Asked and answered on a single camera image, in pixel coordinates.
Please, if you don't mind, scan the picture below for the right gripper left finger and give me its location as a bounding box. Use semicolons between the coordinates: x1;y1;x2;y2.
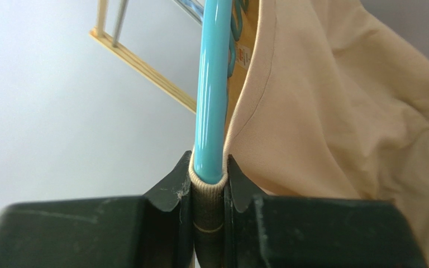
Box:
0;151;194;267

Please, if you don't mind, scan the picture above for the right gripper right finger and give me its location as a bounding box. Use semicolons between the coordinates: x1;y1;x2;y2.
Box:
223;157;427;267

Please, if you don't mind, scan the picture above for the light blue hanger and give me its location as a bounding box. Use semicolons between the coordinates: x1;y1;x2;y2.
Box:
193;1;249;185

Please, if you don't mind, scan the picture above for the beige t shirt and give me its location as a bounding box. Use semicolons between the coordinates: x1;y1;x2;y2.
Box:
188;0;429;268

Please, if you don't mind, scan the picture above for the wooden clothes rack frame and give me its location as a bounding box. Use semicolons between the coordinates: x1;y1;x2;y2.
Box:
89;0;197;113

